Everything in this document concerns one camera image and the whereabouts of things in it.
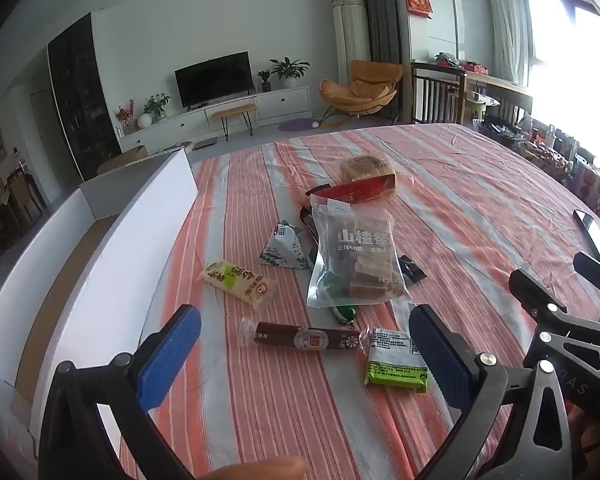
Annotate dark brown chocolate bar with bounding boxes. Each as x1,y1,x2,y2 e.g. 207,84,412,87
299,205,321,246

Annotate person's right hand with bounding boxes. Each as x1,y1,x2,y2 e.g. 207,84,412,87
570,407,600,480

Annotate wooden slatted chair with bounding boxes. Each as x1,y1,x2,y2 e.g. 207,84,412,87
411,61,468,125

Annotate black smartphone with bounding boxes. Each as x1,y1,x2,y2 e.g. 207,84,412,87
572,208,600,263

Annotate brown sausage bar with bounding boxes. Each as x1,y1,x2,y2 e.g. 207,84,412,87
239,319,376,356

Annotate large leafy potted plant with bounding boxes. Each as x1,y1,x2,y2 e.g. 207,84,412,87
269,56,311,89

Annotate standing air conditioner with cover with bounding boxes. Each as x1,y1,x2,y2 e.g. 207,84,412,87
329,0,372,106

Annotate triangular white green packet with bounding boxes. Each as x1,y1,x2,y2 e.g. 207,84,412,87
257,221,308,269

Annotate dark wooden dining furniture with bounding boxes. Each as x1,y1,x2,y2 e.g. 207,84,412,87
5,167,46,226

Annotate striped orange grey tablecloth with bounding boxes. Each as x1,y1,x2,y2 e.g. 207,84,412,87
30,122,600,480

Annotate white sheer curtain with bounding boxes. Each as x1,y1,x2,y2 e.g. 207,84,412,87
484,0,531,86

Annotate green and white snack packet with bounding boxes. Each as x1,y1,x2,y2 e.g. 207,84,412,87
364,327,431,393

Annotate green plant in glass vase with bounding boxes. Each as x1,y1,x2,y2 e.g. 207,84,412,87
143,92,171,122

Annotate brown cardboard box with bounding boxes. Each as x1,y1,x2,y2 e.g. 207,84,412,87
97,145,150,173

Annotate bread loaf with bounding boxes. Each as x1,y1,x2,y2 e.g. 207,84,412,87
341,155,397,196

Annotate orange lounge chair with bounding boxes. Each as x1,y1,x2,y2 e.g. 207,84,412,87
319,60,405,120

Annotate bright window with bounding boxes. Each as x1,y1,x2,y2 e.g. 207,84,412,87
522,0,600,161

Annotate pale yellow snack packet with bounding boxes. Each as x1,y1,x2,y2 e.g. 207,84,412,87
200,259,277,311

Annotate small black snack packet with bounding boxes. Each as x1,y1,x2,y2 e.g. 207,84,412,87
397,255,427,285

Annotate white television cabinet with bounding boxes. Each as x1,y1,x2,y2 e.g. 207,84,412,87
121,86,312,153

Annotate person's left hand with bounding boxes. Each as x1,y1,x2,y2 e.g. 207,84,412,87
200,456,308,480

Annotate red flowers in vase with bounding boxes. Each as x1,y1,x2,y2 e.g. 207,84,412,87
115,98,136,135

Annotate clear bag of brown strips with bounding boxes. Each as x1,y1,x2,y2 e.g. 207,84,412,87
307,199,412,308

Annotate grey curtain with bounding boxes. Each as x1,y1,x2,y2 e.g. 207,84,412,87
352,0,412,123

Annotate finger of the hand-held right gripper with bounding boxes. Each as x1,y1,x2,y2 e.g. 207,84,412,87
573,252,600,292
509,268,600,367

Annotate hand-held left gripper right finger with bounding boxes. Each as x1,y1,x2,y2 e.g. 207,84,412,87
407,304,573,480

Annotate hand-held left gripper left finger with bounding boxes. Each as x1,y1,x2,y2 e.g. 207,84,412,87
39,304,203,480

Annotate red snack packet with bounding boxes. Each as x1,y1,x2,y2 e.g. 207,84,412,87
305,176,397,202

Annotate row of jars and boxes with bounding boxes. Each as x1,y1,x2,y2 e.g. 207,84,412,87
472,92,600,231

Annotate white cardboard box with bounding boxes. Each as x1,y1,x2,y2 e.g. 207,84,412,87
0,150,200,461

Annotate wooden bench with metal legs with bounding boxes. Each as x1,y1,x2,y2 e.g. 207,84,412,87
211,103,258,142

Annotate black glass cabinet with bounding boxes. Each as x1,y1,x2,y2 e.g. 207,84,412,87
47,12,123,183

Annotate flat screen television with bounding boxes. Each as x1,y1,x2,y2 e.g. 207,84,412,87
174,51,255,110

